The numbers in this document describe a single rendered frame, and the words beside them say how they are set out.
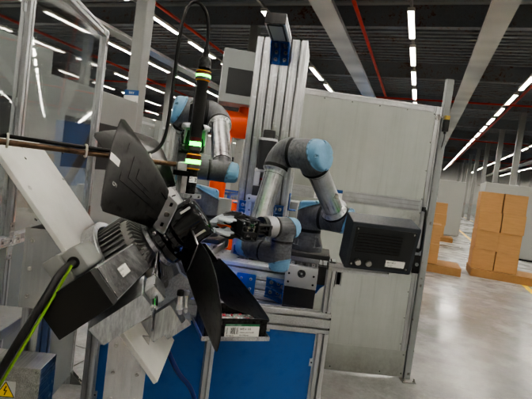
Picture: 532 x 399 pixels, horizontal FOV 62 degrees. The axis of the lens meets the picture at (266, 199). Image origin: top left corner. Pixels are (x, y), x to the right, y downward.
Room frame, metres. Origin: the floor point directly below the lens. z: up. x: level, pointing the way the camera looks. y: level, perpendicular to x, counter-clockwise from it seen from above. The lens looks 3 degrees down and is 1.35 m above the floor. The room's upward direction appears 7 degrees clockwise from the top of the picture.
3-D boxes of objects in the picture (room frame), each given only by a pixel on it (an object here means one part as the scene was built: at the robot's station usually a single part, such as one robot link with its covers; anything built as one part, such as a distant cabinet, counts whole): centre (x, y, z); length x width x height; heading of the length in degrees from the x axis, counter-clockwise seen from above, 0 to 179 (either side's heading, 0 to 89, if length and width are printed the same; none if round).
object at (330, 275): (1.67, -0.28, 0.96); 0.03 x 0.03 x 0.20; 4
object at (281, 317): (1.64, 0.15, 0.82); 0.90 x 0.04 x 0.08; 94
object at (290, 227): (1.56, -0.08, 1.17); 0.11 x 0.08 x 0.09; 131
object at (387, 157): (3.13, -0.61, 1.10); 1.21 x 0.06 x 2.20; 94
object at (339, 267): (1.68, -0.38, 1.04); 0.24 x 0.03 x 0.03; 94
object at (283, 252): (1.57, -0.06, 1.08); 0.11 x 0.08 x 0.11; 57
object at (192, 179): (1.28, 0.22, 1.46); 0.04 x 0.04 x 0.46
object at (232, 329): (1.48, 0.07, 0.85); 0.22 x 0.17 x 0.07; 109
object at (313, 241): (2.02, -0.21, 1.09); 0.15 x 0.15 x 0.10
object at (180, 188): (1.27, 0.23, 1.31); 0.09 x 0.07 x 0.10; 129
